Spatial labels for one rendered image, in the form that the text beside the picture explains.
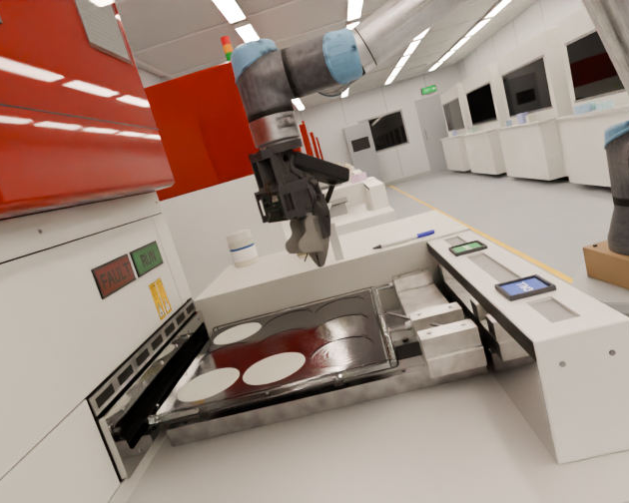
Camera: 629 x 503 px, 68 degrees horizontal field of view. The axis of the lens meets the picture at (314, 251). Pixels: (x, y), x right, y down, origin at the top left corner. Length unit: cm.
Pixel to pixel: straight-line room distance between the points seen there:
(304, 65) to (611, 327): 51
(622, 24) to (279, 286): 74
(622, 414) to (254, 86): 61
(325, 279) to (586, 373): 61
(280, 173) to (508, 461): 49
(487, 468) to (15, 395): 51
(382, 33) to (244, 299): 60
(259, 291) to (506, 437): 61
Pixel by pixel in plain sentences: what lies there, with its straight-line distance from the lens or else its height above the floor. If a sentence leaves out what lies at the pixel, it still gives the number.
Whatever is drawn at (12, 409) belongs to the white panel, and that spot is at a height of 103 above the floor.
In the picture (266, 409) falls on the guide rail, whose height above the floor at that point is 85.
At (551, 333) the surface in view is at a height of 96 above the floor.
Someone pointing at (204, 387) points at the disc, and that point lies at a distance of 77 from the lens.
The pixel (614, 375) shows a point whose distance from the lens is 56.
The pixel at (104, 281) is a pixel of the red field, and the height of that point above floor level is 110.
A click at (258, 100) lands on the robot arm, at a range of 74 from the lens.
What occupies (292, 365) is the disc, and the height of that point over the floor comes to 90.
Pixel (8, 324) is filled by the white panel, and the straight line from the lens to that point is 62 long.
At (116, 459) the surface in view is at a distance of 73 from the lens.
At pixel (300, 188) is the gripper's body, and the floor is 115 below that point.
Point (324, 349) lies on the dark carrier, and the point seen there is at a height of 90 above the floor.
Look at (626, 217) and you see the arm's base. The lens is 98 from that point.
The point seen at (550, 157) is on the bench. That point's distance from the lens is 727.
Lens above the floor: 118
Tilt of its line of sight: 10 degrees down
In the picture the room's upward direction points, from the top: 16 degrees counter-clockwise
